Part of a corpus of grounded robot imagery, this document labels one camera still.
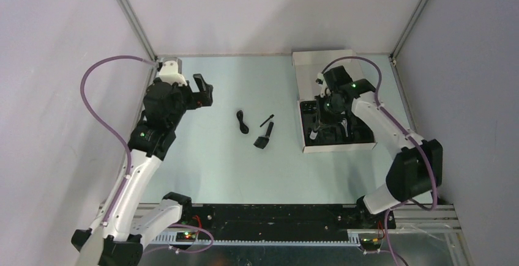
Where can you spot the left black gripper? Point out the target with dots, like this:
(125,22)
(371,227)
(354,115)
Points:
(201,98)

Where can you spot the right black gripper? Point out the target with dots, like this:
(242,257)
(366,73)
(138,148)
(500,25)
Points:
(338,118)

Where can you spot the black silver hair clipper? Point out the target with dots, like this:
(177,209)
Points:
(344,124)

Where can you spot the white cardboard kit box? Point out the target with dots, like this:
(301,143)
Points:
(307,65)

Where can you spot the small white oil bottle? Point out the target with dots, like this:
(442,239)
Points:
(313,135)

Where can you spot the black cylindrical trimmer body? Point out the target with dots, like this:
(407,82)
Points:
(269,129)

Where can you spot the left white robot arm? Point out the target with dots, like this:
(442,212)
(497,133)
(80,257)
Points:
(116,237)

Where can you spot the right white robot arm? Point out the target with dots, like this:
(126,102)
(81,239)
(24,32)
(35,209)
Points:
(416,163)

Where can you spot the black plastic tray insert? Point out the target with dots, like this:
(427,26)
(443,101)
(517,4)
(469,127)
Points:
(329,135)

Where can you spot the thin black cleaning brush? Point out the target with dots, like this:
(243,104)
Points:
(267,120)

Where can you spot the black loose comb attachment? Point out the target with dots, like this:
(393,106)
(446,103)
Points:
(261,142)

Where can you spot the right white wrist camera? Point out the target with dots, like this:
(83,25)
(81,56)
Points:
(322,84)

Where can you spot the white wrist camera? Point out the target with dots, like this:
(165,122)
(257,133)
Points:
(322,84)
(171,72)

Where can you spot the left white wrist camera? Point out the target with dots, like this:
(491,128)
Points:
(171,72)

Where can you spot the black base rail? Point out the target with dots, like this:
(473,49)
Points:
(283,222)

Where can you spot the aluminium frame post right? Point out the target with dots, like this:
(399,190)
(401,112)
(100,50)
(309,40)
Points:
(410,25)

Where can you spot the aluminium frame post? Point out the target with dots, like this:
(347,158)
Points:
(410,25)
(137,28)

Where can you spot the aluminium frame post left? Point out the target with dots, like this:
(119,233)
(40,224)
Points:
(137,28)

